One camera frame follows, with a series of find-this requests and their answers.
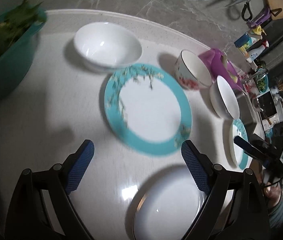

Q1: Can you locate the grey rimmed white plate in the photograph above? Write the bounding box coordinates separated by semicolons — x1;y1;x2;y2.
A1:
133;165;207;239

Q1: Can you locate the teal basin with greens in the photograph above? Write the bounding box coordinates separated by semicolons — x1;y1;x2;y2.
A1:
0;0;47;100

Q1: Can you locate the large teal floral plate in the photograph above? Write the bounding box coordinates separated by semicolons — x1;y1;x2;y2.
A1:
229;117;252;170

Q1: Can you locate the chopstick holder with chopsticks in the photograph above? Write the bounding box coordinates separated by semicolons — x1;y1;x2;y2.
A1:
272;79;283;95

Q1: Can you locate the yellow dish soap bottle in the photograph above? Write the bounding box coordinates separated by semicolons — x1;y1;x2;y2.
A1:
247;25;266;46

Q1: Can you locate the small white bowl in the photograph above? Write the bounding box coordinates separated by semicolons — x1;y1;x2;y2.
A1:
73;22;143;73

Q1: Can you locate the large white bowl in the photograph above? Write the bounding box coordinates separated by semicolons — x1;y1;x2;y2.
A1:
209;75;240;120

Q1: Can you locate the person's right hand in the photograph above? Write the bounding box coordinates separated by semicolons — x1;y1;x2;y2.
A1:
264;183;282;209

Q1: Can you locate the blue cup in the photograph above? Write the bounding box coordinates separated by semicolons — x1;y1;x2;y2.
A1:
234;34;252;52

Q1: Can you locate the purple plastic basin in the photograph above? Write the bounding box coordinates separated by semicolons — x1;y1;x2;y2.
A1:
199;49;244;90

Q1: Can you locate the purple peeler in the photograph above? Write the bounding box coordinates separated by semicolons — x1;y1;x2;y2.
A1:
246;6;271;29

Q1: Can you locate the teal colander with greens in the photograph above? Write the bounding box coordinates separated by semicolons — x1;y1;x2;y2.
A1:
256;75;269;93

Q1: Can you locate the floral patterned ceramic bowl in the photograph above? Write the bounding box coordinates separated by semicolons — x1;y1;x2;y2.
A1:
175;49;213;90

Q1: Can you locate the green peeled vegetable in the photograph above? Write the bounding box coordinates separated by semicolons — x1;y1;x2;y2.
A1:
220;55;239;83

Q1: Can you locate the white spray bottle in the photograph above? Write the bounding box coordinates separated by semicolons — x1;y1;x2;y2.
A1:
246;41;269;63

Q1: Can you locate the small teal floral plate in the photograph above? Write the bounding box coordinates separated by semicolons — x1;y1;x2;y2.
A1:
103;63;193;155

